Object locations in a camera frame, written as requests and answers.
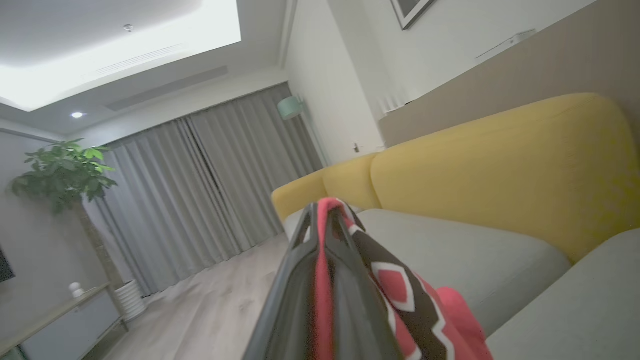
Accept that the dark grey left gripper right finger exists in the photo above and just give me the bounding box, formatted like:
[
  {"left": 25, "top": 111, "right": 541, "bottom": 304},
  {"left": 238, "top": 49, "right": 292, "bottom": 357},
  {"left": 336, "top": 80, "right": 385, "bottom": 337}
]
[{"left": 327, "top": 211, "right": 404, "bottom": 360}]

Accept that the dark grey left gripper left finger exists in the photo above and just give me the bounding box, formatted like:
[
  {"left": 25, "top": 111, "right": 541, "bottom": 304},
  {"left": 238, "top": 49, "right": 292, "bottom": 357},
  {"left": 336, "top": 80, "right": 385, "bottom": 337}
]
[{"left": 243, "top": 202, "right": 319, "bottom": 360}]

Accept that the red white sports jersey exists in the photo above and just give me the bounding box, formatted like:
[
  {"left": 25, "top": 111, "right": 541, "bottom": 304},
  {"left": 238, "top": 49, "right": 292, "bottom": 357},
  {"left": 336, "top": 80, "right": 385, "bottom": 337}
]
[{"left": 312, "top": 197, "right": 496, "bottom": 360}]

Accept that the yellow sofa armrest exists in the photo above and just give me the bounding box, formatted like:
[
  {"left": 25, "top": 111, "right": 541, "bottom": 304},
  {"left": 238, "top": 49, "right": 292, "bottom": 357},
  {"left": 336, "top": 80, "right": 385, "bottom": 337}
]
[{"left": 271, "top": 170, "right": 328, "bottom": 223}]

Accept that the grey window curtain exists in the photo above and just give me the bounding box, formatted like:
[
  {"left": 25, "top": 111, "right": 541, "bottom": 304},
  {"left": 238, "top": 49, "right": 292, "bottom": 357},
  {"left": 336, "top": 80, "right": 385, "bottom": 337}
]
[
  {"left": 187, "top": 82, "right": 326, "bottom": 251},
  {"left": 82, "top": 117, "right": 243, "bottom": 297}
]

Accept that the white ribbed plant pot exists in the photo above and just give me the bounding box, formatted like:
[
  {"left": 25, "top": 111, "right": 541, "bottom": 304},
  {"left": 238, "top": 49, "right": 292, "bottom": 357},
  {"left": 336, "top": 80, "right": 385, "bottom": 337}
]
[{"left": 115, "top": 280, "right": 147, "bottom": 322}]

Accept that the mint shade floor lamp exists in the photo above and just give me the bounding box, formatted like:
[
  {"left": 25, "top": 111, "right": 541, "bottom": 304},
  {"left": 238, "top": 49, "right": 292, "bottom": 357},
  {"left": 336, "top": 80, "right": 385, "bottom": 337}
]
[{"left": 277, "top": 95, "right": 333, "bottom": 168}]

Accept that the wide grey sofa chaise cushion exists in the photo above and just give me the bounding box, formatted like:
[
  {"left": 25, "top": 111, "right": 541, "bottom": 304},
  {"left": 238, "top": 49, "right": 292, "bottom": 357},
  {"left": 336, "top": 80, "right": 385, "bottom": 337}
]
[{"left": 485, "top": 229, "right": 640, "bottom": 360}]

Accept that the mint white TV cabinet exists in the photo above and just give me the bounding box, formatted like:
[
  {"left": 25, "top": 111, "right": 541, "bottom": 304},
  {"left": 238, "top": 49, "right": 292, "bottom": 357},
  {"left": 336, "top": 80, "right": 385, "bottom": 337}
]
[{"left": 0, "top": 282, "right": 129, "bottom": 360}]

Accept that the long ceiling slot vent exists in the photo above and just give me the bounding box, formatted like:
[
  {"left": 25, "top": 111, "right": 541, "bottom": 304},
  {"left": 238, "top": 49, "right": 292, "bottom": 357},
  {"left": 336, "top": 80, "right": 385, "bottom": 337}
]
[{"left": 104, "top": 65, "right": 229, "bottom": 112}]

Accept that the green leafy indoor tree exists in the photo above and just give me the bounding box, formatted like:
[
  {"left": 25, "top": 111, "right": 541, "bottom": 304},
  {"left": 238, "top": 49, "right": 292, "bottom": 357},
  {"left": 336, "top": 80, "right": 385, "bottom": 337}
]
[{"left": 6, "top": 138, "right": 126, "bottom": 291}]

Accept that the flat white ledge device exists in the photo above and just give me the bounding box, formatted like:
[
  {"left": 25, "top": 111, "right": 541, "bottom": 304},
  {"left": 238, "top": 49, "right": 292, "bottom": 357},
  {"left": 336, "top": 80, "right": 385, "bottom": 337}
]
[{"left": 475, "top": 28, "right": 537, "bottom": 61}]

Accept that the black wall television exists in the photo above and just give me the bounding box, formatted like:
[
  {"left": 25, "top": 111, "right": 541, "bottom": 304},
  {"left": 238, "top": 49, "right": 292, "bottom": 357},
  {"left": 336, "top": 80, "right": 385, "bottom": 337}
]
[{"left": 0, "top": 245, "right": 16, "bottom": 284}]

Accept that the framed wall picture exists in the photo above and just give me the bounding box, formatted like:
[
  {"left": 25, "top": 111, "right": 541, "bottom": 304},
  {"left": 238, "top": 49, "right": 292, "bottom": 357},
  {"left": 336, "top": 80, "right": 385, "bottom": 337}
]
[{"left": 390, "top": 0, "right": 437, "bottom": 31}]

